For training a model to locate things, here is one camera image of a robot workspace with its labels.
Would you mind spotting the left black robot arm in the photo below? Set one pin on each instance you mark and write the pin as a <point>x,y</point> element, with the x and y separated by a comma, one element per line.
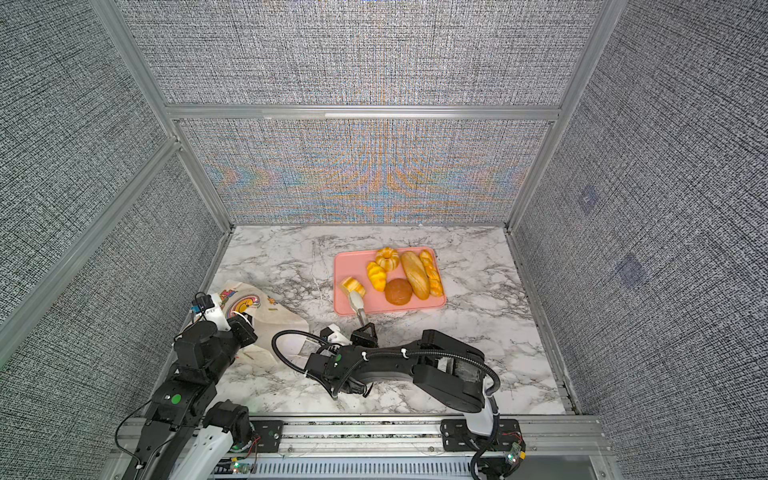
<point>185,434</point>

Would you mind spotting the long golden fake baguette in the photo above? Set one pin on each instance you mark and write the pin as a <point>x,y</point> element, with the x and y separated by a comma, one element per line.
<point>416,274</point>

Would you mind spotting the pink plastic tray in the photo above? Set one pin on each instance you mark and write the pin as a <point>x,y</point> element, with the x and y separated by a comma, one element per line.
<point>388,280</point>

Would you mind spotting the aluminium cage frame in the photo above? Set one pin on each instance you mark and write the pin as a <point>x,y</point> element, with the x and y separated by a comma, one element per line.
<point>586,170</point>

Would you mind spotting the white printed paper bag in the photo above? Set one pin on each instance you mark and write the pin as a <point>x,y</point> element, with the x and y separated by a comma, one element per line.
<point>268,316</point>

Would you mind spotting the small yellow striped fake bread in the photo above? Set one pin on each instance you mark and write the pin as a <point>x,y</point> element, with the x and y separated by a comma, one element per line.
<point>349,285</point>

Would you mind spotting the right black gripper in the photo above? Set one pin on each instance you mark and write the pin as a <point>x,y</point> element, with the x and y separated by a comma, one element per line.
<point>368,343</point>

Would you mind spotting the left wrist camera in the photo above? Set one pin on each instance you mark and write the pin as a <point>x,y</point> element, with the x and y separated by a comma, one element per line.
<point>207,308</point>

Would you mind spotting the small yellow fake croissant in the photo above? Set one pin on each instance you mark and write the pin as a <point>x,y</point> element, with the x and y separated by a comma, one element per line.
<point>377,275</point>

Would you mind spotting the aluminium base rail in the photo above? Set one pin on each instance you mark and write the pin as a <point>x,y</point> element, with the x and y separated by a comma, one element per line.
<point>303,446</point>

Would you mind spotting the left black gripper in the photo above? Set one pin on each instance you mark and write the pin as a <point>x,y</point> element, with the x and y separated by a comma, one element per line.
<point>244,326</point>

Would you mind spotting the twisted yellow fake bread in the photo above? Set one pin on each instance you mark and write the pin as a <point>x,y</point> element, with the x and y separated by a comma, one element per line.
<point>435,283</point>

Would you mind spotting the round brown fake bun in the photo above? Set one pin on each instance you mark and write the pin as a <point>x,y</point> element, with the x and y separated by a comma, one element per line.
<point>398,291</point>

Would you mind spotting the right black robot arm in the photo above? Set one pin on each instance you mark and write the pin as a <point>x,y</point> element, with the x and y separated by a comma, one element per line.
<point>452,372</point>

